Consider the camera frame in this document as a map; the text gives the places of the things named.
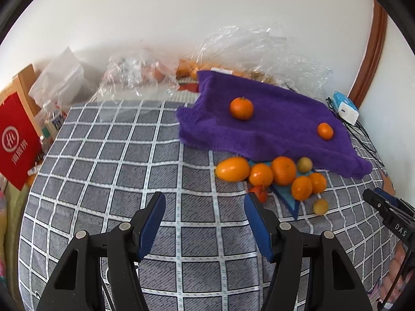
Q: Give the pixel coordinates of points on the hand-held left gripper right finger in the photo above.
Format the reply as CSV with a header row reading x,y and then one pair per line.
x,y
256,222

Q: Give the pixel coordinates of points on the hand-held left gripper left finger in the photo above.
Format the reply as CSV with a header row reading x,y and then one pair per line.
x,y
154,225

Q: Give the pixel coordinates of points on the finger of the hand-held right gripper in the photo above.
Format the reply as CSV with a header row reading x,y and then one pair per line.
x,y
385,196
376,202

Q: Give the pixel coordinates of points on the small red fruit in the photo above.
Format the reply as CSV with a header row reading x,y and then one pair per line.
x,y
259,194

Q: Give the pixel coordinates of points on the small yellow round fruit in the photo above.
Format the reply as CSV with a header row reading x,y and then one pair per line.
x,y
320,207

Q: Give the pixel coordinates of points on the large oval orange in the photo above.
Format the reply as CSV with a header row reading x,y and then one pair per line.
x,y
232,169

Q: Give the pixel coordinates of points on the big round orange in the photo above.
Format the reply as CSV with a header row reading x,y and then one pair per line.
x,y
283,170

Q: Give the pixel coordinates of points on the green-yellow round fruit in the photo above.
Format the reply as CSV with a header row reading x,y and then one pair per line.
x,y
305,164

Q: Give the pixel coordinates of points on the small round orange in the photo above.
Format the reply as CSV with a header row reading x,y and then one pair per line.
x,y
325,131

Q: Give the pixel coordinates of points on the orange with green stem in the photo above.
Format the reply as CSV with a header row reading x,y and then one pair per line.
x,y
241,109

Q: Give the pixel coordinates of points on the blue plate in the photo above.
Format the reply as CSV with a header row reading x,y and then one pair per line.
x,y
288,202

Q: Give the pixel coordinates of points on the grey checked blanket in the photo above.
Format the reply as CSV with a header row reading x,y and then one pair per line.
x,y
113,168

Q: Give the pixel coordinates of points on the white blue tissue packet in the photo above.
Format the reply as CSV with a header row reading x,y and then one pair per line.
x,y
346,107

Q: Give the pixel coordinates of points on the purple towel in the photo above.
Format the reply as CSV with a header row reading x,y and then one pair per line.
x,y
278,126

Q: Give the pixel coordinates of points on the white labelled bottle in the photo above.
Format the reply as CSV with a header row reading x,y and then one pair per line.
x,y
53,123

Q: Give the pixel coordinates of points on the yellow-green patterned cloth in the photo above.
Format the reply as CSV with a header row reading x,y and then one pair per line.
x,y
8,220

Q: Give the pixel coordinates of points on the clear plastic bag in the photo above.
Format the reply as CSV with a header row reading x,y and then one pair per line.
x,y
301,74
233,48
129,74

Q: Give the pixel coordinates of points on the red paper bag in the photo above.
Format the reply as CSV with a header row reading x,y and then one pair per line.
x,y
18,139

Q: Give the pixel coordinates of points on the white plastic bag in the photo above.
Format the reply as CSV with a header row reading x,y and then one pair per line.
x,y
61,77

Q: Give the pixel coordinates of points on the cardboard box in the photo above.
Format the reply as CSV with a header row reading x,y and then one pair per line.
x,y
26,77

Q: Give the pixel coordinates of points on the brown wooden door frame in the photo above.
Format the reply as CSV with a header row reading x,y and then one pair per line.
x,y
373,55

